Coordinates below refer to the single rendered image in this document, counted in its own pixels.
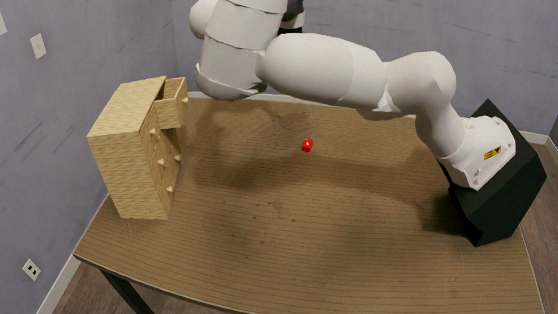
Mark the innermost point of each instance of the light wood chest of drawers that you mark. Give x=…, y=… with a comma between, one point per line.
x=118, y=150

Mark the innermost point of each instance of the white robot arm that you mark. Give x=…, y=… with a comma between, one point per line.
x=241, y=54

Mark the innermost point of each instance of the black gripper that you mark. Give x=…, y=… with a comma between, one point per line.
x=284, y=31

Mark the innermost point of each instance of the small red block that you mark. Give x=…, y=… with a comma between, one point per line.
x=307, y=145

